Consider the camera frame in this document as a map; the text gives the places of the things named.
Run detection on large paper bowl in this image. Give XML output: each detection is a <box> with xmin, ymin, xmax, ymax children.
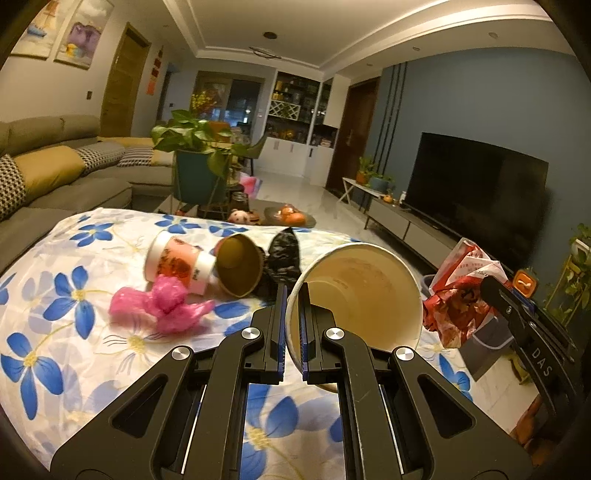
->
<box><xmin>285</xmin><ymin>242</ymin><xmax>424</xmax><ymax>394</ymax></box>

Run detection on brown paper cup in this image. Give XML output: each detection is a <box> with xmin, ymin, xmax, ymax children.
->
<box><xmin>215</xmin><ymin>233</ymin><xmax>265</xmax><ymax>297</ymax></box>

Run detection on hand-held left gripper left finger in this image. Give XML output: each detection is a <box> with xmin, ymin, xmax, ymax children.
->
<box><xmin>50</xmin><ymin>282</ymin><xmax>287</xmax><ymax>480</ymax></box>

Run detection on dark wooden door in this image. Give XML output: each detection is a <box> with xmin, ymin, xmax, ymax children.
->
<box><xmin>325</xmin><ymin>76</ymin><xmax>382</xmax><ymax>190</ymax></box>

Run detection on white folding side table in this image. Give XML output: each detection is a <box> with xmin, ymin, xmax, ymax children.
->
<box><xmin>336</xmin><ymin>176</ymin><xmax>375</xmax><ymax>204</ymax></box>

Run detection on sailboat painting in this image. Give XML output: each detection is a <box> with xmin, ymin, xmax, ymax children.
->
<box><xmin>9</xmin><ymin>0</ymin><xmax>63</xmax><ymax>60</ymax></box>

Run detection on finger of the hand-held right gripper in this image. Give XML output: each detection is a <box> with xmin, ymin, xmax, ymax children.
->
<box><xmin>530</xmin><ymin>306</ymin><xmax>579</xmax><ymax>355</ymax></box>
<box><xmin>480</xmin><ymin>275</ymin><xmax>539</xmax><ymax>334</ymax></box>

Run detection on red white plastic bag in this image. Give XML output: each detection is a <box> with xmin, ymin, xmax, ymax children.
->
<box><xmin>422</xmin><ymin>237</ymin><xmax>513</xmax><ymax>349</ymax></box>

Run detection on black plastic bag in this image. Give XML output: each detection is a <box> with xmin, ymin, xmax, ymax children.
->
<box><xmin>256</xmin><ymin>226</ymin><xmax>303</xmax><ymax>296</ymax></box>

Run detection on yellow flowers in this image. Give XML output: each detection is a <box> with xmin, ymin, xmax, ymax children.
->
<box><xmin>191</xmin><ymin>90</ymin><xmax>218</xmax><ymax>112</ymax></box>

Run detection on white red printed paper cup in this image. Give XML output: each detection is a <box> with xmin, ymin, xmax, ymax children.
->
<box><xmin>144</xmin><ymin>230</ymin><xmax>218</xmax><ymax>296</ymax></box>

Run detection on houndstooth cushion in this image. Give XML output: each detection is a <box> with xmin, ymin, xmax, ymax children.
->
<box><xmin>0</xmin><ymin>154</ymin><xmax>27</xmax><ymax>221</ymax></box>

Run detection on plate of oranges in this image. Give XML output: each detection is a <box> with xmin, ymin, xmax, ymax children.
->
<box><xmin>264</xmin><ymin>203</ymin><xmax>317</xmax><ymax>229</ymax></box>

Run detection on dark coffee table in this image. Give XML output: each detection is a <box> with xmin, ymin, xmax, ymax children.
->
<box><xmin>152</xmin><ymin>196</ymin><xmax>278</xmax><ymax>222</ymax></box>

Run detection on black white patterned cushion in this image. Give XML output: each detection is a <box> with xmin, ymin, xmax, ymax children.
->
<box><xmin>117</xmin><ymin>147</ymin><xmax>155</xmax><ymax>168</ymax></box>
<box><xmin>76</xmin><ymin>141</ymin><xmax>126</xmax><ymax>174</ymax></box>

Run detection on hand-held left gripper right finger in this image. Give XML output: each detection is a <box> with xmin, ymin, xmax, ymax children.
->
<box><xmin>298</xmin><ymin>282</ymin><xmax>534</xmax><ymax>480</ymax></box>

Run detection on pink plastic bag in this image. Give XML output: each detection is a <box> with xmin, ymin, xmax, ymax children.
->
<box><xmin>110</xmin><ymin>274</ymin><xmax>215</xmax><ymax>335</ymax></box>

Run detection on blue floral cloth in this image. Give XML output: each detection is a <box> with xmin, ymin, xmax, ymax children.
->
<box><xmin>0</xmin><ymin>208</ymin><xmax>474</xmax><ymax>480</ymax></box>

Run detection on grey television cabinet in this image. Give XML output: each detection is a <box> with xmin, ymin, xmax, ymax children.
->
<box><xmin>365</xmin><ymin>196</ymin><xmax>467</xmax><ymax>273</ymax></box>

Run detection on flat yellow cushion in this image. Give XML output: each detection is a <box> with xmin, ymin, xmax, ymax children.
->
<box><xmin>97</xmin><ymin>136</ymin><xmax>153</xmax><ymax>148</ymax></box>

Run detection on red wall hangings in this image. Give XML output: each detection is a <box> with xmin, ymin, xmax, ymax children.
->
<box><xmin>147</xmin><ymin>48</ymin><xmax>162</xmax><ymax>96</ymax></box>

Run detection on black television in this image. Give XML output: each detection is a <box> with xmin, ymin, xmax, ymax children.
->
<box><xmin>405</xmin><ymin>131</ymin><xmax>550</xmax><ymax>271</ymax></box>

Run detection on glass sliding door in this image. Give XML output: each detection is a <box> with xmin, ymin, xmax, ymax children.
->
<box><xmin>191</xmin><ymin>70</ymin><xmax>266</xmax><ymax>139</ymax></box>

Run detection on pothos in teal planter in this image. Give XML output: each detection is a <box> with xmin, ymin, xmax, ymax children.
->
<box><xmin>151</xmin><ymin>110</ymin><xmax>269</xmax><ymax>206</ymax></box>

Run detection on light wooden door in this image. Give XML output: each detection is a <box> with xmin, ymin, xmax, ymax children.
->
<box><xmin>100</xmin><ymin>22</ymin><xmax>152</xmax><ymax>138</ymax></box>

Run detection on grey dining chair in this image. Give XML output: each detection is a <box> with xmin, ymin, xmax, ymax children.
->
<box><xmin>240</xmin><ymin>135</ymin><xmax>269</xmax><ymax>176</ymax></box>

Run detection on orange retro speaker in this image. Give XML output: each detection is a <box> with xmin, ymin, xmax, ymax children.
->
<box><xmin>515</xmin><ymin>269</ymin><xmax>537</xmax><ymax>296</ymax></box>

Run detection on plant in orange pot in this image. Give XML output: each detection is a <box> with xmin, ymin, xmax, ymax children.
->
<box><xmin>356</xmin><ymin>157</ymin><xmax>377</xmax><ymax>185</ymax></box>

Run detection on grey plastic bin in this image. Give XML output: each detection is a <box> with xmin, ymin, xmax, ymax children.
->
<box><xmin>421</xmin><ymin>274</ymin><xmax>515</xmax><ymax>381</ymax></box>

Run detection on plant in teal bowl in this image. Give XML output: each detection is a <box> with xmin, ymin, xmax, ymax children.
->
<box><xmin>369</xmin><ymin>173</ymin><xmax>395</xmax><ymax>195</ymax></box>

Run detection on trailing plant on gold stand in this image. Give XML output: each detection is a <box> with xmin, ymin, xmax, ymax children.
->
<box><xmin>545</xmin><ymin>222</ymin><xmax>591</xmax><ymax>342</ymax></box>

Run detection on purple painting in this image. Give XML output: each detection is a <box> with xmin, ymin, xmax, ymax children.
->
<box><xmin>54</xmin><ymin>0</ymin><xmax>114</xmax><ymax>70</ymax></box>

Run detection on white display cabinet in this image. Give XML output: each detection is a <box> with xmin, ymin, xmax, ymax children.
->
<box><xmin>268</xmin><ymin>69</ymin><xmax>333</xmax><ymax>185</ymax></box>

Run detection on large yellow cushion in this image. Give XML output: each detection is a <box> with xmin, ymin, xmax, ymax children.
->
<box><xmin>13</xmin><ymin>145</ymin><xmax>88</xmax><ymax>195</ymax></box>

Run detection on grey sofa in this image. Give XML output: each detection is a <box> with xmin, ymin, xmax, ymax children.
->
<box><xmin>0</xmin><ymin>113</ymin><xmax>178</xmax><ymax>273</ymax></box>

